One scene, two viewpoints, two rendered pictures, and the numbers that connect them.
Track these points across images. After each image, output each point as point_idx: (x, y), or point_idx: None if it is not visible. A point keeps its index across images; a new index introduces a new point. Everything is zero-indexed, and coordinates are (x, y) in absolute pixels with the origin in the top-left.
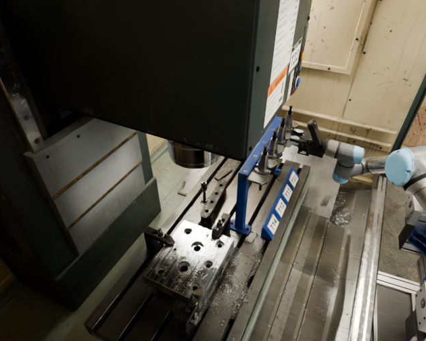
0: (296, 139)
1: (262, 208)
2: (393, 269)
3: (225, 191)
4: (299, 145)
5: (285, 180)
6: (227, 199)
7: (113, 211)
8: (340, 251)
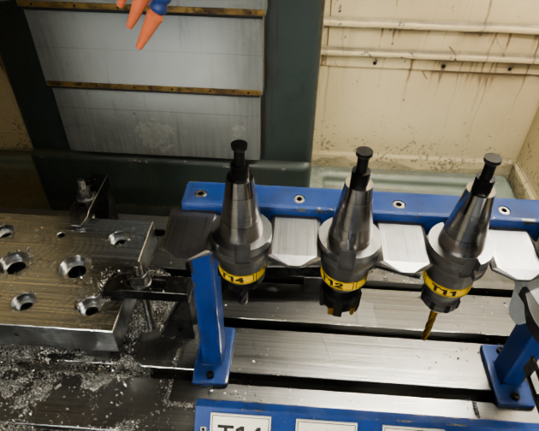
0: (535, 309)
1: (318, 395)
2: None
3: (313, 278)
4: None
5: (452, 417)
6: (305, 299)
7: (158, 136)
8: None
